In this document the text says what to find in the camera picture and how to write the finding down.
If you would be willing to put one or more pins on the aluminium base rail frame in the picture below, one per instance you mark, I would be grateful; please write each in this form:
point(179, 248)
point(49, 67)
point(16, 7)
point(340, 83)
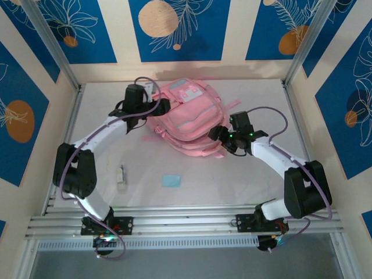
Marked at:
point(186, 223)

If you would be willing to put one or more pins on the light blue eraser pad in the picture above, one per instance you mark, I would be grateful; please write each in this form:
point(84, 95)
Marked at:
point(171, 180)

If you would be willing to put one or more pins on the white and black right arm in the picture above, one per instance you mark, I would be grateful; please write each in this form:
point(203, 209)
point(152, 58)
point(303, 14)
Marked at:
point(270, 157)

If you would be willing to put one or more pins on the pink student backpack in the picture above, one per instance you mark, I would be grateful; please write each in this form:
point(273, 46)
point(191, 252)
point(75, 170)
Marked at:
point(194, 122)

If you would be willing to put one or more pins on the black base connector block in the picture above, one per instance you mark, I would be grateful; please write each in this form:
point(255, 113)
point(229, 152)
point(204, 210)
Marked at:
point(101, 247)
point(266, 244)

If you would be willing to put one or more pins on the aluminium frame post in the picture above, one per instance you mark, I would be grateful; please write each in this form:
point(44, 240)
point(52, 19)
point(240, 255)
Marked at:
point(311, 43)
point(53, 46)

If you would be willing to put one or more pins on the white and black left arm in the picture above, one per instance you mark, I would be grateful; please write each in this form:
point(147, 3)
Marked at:
point(98, 135)

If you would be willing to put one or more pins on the aluminium table side rail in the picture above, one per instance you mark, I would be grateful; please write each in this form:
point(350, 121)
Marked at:
point(72, 116)
point(292, 101)

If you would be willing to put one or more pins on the small white bottle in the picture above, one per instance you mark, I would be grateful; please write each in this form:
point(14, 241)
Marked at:
point(120, 174)

